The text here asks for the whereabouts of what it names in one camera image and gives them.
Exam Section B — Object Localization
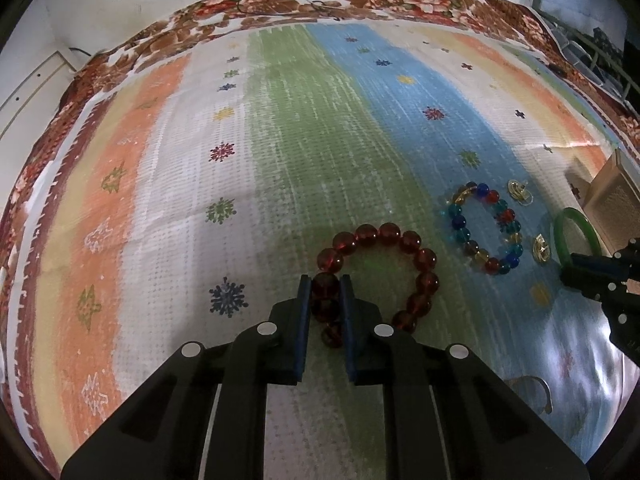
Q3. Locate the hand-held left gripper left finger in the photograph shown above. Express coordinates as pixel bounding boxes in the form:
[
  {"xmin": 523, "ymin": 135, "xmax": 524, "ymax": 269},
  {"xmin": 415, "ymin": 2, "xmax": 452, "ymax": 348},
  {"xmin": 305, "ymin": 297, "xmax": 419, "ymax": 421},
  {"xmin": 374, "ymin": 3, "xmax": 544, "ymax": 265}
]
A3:
[{"xmin": 60, "ymin": 275, "xmax": 312, "ymax": 480}]

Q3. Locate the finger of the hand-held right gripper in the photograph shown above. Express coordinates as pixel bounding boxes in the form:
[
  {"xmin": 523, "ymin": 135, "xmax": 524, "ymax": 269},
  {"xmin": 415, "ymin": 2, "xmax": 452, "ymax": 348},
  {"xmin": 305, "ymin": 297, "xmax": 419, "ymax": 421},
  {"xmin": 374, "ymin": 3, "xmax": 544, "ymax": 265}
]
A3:
[
  {"xmin": 570, "ymin": 237, "xmax": 640, "ymax": 281},
  {"xmin": 559, "ymin": 266, "xmax": 640, "ymax": 357}
]

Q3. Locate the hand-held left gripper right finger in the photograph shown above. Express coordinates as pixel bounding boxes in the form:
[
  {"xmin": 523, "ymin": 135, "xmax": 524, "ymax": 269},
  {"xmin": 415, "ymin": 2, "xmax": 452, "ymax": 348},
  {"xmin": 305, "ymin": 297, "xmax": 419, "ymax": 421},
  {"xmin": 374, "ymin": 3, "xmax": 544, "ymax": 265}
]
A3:
[{"xmin": 340, "ymin": 275, "xmax": 589, "ymax": 480}]

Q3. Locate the green jade bangle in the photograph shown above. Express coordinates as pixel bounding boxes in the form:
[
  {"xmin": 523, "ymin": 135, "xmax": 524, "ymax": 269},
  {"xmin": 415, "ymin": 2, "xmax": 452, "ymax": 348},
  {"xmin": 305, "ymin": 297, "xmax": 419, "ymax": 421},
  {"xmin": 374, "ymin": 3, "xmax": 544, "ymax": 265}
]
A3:
[{"xmin": 552, "ymin": 207, "xmax": 604, "ymax": 272}]

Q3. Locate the dark red bead bracelet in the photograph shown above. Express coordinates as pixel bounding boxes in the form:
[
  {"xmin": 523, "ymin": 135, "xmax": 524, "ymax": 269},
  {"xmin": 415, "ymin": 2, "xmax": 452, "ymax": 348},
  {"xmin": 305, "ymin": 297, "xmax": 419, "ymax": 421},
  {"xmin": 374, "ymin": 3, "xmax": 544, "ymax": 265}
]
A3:
[{"xmin": 311, "ymin": 222, "xmax": 441, "ymax": 349}]

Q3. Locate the gold earring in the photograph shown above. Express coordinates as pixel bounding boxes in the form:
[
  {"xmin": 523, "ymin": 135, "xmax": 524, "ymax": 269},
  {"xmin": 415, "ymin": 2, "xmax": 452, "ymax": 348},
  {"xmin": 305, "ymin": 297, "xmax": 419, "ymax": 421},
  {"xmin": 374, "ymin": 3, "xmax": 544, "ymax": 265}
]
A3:
[
  {"xmin": 507, "ymin": 178, "xmax": 532, "ymax": 206},
  {"xmin": 530, "ymin": 233, "xmax": 551, "ymax": 264}
]

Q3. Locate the light wooden box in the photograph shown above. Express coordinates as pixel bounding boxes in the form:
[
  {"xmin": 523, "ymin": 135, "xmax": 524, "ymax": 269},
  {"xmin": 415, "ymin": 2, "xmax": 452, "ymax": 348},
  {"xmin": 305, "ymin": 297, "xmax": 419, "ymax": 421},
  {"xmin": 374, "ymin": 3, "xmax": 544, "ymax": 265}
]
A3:
[{"xmin": 584, "ymin": 149, "xmax": 640, "ymax": 257}]

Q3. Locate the thin gold bangle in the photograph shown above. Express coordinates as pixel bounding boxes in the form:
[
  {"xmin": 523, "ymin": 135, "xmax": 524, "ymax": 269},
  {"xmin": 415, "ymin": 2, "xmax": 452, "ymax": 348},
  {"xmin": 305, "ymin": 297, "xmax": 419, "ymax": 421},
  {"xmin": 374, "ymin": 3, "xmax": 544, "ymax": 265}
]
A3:
[{"xmin": 504, "ymin": 374, "xmax": 554, "ymax": 414}]

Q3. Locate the striped woven mat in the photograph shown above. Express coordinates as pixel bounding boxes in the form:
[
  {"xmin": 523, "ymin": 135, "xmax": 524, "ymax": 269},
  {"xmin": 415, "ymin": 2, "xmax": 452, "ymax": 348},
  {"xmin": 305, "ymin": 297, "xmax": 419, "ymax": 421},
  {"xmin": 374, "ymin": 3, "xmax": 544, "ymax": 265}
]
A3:
[{"xmin": 0, "ymin": 16, "xmax": 640, "ymax": 467}]

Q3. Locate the dark metal rack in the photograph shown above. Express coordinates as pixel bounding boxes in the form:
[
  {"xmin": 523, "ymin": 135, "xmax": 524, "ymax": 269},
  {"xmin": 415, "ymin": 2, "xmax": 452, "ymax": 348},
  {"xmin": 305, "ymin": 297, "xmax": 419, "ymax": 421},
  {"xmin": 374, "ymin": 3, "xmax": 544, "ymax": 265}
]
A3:
[{"xmin": 546, "ymin": 12, "xmax": 632, "ymax": 107}]

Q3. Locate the multicoloured glass bead bracelet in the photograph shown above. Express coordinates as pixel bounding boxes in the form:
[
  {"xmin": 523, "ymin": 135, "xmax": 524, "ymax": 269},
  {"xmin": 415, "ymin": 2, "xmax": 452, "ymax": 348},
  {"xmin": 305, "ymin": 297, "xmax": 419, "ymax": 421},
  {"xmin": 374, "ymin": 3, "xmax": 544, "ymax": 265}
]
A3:
[{"xmin": 442, "ymin": 181, "xmax": 525, "ymax": 276}]

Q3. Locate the white wall panel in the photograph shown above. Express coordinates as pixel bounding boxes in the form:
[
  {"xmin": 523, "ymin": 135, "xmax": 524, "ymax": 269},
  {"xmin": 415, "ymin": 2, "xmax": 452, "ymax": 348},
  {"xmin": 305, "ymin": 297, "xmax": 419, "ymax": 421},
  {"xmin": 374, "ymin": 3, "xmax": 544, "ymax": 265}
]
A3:
[{"xmin": 0, "ymin": 49, "xmax": 77, "ymax": 137}]

